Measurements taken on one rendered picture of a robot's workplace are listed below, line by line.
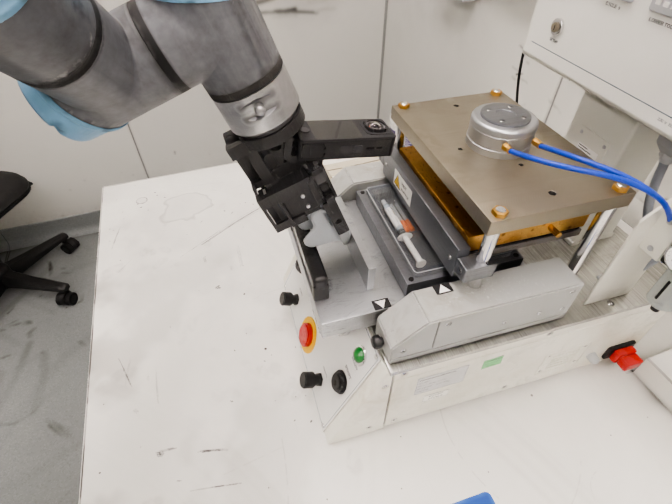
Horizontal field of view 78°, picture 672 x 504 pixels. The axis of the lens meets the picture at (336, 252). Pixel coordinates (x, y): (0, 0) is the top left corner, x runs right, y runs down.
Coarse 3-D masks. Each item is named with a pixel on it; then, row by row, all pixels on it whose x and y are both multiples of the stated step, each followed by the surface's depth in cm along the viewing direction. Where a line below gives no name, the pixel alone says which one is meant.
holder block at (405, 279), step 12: (360, 192) 64; (360, 204) 64; (372, 216) 60; (372, 228) 60; (384, 228) 58; (384, 240) 56; (384, 252) 57; (396, 252) 55; (516, 252) 55; (396, 264) 53; (504, 264) 54; (516, 264) 55; (396, 276) 54; (408, 276) 52; (432, 276) 52; (444, 276) 52; (456, 276) 53; (408, 288) 51; (420, 288) 52
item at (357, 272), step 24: (360, 216) 64; (360, 240) 54; (336, 264) 57; (360, 264) 54; (384, 264) 57; (336, 288) 54; (360, 288) 54; (384, 288) 54; (336, 312) 51; (360, 312) 51
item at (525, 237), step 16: (416, 160) 59; (432, 176) 56; (432, 192) 54; (448, 192) 53; (448, 208) 51; (464, 224) 49; (544, 224) 50; (560, 224) 51; (576, 224) 52; (480, 240) 48; (512, 240) 50; (528, 240) 51; (544, 240) 52
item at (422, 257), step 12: (372, 192) 63; (384, 192) 63; (384, 204) 60; (396, 204) 60; (384, 216) 59; (396, 216) 59; (408, 216) 59; (396, 228) 57; (408, 228) 57; (408, 240) 55; (420, 240) 55; (408, 252) 53; (420, 252) 53; (432, 252) 53; (420, 264) 52; (432, 264) 52
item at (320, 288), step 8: (296, 232) 56; (304, 232) 55; (304, 248) 53; (312, 248) 53; (304, 256) 53; (312, 256) 52; (312, 264) 51; (320, 264) 51; (312, 272) 50; (320, 272) 50; (312, 280) 50; (320, 280) 50; (312, 288) 51; (320, 288) 50; (328, 288) 51; (320, 296) 52; (328, 296) 52
